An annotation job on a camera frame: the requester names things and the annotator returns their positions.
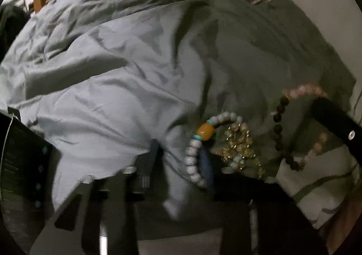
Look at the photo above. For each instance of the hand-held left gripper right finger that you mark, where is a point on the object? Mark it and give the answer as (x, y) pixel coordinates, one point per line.
(206, 167)

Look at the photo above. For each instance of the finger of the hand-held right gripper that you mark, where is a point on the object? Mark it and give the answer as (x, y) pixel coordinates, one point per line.
(333, 119)

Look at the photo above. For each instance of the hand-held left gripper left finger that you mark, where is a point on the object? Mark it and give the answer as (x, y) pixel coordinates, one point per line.
(155, 156)

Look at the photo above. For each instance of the white striped cloth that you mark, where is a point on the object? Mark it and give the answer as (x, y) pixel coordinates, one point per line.
(319, 187)

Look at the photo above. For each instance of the grey blanket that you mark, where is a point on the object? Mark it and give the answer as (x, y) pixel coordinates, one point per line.
(135, 73)

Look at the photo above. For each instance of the black box with label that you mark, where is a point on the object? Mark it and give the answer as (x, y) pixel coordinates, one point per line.
(19, 175)

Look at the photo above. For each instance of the dark cloth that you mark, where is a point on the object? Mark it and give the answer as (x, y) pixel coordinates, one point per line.
(11, 28)

